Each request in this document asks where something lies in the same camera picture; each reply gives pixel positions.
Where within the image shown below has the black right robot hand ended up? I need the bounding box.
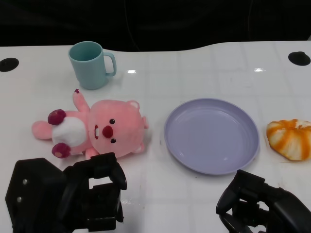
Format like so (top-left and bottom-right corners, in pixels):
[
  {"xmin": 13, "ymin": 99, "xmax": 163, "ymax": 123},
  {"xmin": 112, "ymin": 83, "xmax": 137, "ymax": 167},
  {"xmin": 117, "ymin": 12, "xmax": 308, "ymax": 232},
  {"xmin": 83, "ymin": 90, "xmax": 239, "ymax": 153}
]
[{"xmin": 215, "ymin": 169, "xmax": 311, "ymax": 233}]

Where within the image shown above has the orange striped bread toy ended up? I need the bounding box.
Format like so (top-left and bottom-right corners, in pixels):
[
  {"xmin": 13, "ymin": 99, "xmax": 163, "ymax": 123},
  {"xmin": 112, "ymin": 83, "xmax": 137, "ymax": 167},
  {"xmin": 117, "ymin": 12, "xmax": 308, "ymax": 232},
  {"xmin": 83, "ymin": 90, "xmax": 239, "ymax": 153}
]
[{"xmin": 266, "ymin": 118, "xmax": 311, "ymax": 162}]

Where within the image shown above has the pink plush beaver doll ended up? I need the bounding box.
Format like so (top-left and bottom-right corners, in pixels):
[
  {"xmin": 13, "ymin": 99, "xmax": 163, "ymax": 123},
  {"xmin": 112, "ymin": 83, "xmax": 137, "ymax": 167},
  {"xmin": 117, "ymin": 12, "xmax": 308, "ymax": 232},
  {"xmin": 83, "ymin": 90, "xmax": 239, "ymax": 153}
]
[{"xmin": 31, "ymin": 88, "xmax": 150, "ymax": 160}]

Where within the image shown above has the black table cable grommet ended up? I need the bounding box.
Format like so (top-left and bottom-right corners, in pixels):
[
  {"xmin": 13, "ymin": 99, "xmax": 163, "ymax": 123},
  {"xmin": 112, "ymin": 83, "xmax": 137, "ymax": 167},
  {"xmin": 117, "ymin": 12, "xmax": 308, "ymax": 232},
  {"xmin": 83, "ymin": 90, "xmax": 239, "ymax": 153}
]
[
  {"xmin": 0, "ymin": 57, "xmax": 19, "ymax": 72},
  {"xmin": 288, "ymin": 51, "xmax": 311, "ymax": 66}
]

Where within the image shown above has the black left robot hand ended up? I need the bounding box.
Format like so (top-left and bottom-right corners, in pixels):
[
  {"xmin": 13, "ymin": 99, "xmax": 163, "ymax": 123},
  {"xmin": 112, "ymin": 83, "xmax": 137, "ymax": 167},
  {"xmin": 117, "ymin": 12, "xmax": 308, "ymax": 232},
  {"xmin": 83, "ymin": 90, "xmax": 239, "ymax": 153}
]
[{"xmin": 5, "ymin": 152, "xmax": 128, "ymax": 233}]

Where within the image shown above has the teal plastic mug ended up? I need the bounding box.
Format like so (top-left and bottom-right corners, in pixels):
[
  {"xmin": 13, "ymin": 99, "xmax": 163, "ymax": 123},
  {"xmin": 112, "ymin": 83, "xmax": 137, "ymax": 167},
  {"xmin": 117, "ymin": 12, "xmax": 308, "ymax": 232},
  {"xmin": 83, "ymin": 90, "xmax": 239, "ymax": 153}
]
[{"xmin": 68, "ymin": 41, "xmax": 117, "ymax": 90}]

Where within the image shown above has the lilac plastic plate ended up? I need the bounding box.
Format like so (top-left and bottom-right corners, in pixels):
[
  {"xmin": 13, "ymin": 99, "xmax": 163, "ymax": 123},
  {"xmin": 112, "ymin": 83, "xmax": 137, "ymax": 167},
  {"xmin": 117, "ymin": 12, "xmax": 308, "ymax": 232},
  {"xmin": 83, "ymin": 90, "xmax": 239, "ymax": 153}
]
[{"xmin": 163, "ymin": 98, "xmax": 260, "ymax": 176}]

